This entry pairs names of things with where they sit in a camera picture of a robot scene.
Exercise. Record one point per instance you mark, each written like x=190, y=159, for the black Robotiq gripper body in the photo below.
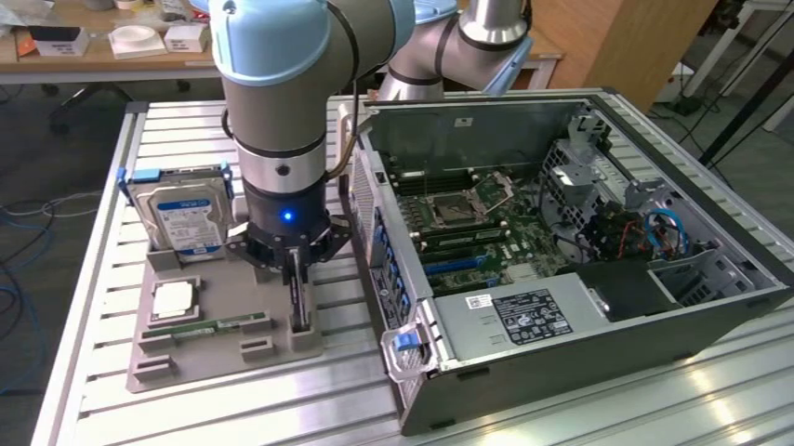
x=286, y=218

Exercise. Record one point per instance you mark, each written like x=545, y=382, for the grey power supply unit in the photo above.
x=534, y=320

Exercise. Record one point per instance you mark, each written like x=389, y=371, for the hard disk with blue bracket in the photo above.
x=184, y=218

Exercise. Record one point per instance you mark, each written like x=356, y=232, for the white cardboard box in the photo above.
x=186, y=38

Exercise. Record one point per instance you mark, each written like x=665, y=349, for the blue slot retainer tabs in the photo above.
x=392, y=265

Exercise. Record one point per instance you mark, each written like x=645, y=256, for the white case sticker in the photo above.
x=464, y=121

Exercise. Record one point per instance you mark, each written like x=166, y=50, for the black RAM slot row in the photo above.
x=434, y=181

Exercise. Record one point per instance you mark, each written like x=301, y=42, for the blue expansion slot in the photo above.
x=456, y=266

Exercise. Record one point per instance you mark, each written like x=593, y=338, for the Nvidia graphics card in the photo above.
x=300, y=309

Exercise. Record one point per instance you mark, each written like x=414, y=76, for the white bin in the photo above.
x=676, y=83

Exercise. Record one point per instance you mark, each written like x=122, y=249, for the silver perforated drive cage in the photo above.
x=580, y=181

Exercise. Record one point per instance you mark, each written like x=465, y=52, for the black plastic shroud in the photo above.
x=627, y=290

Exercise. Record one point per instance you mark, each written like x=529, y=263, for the black open PC case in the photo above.
x=559, y=362

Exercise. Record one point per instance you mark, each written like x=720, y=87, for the silver disk bay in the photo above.
x=708, y=279

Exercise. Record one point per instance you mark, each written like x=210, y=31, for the wooden cabinet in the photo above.
x=627, y=46

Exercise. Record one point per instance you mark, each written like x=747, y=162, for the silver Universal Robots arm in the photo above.
x=273, y=56

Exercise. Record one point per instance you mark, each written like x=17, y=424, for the blue case latch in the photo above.
x=406, y=344

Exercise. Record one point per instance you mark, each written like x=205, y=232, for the metal socket cover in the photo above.
x=494, y=183

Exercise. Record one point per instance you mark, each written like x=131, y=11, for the black office chair base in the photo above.
x=87, y=104

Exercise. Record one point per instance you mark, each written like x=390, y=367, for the wooden desk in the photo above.
x=94, y=65

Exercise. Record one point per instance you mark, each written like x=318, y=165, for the white square dish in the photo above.
x=138, y=42

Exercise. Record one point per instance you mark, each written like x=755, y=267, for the silver CPU chip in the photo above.
x=172, y=301

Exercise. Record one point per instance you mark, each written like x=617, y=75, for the orange card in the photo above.
x=26, y=48

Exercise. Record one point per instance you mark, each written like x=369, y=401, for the green Dell motherboard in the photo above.
x=516, y=246

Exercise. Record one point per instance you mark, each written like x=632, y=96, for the white box with black lid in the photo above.
x=59, y=39

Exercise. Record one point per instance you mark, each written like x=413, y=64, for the grey parts rack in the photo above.
x=230, y=302

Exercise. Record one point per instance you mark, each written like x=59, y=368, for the black installed RAM stick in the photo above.
x=462, y=236

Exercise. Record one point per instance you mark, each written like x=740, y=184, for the CPU socket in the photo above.
x=452, y=206

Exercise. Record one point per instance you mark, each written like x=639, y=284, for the silver chipset heatsink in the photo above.
x=520, y=274

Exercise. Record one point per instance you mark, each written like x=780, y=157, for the green RAM stick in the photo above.
x=200, y=327

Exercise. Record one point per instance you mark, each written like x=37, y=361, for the black tripod pole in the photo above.
x=745, y=93

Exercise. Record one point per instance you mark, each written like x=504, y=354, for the white side table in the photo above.
x=764, y=42

